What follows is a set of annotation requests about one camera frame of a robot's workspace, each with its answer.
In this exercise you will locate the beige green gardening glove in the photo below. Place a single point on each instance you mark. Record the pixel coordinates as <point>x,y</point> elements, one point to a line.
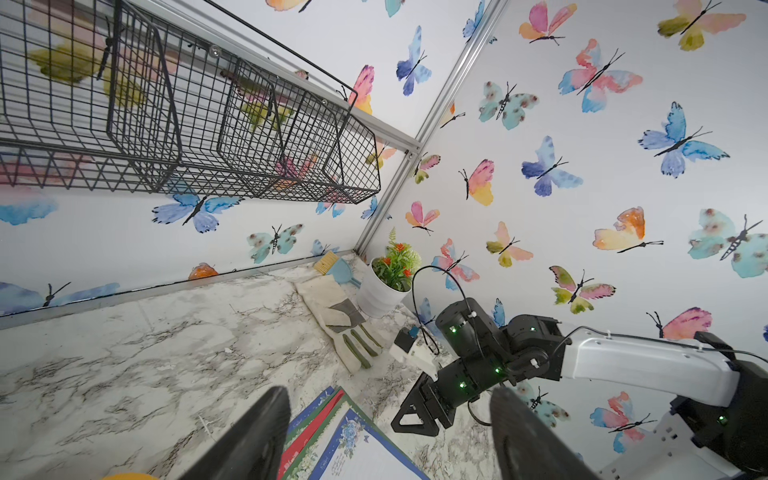
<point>357,343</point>

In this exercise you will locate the black wire wall basket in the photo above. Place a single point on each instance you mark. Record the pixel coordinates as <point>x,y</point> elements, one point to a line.
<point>107,95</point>

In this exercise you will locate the red stationery paper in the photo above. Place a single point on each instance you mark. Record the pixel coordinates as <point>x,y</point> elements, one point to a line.
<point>293,449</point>

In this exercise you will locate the yellow plastic storage tray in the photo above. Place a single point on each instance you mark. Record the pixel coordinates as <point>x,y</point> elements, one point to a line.
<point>130,476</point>

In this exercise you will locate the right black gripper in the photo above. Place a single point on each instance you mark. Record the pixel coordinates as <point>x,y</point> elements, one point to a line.
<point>527,347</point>

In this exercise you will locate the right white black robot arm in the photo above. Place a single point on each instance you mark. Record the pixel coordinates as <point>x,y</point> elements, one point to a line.
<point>715,428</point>

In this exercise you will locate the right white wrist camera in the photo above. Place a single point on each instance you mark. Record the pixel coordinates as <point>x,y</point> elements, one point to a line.
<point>407,349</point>

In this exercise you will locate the small wooden hand brush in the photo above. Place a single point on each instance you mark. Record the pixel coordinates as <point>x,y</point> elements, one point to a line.
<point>331,264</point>

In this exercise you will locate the white potted flower plant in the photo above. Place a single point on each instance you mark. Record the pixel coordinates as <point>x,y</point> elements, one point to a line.
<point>389,278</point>

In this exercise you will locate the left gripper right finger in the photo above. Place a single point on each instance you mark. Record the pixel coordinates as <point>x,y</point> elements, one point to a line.
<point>526,448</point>

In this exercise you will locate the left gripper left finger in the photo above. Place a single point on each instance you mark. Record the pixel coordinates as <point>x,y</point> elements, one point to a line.
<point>252,448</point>

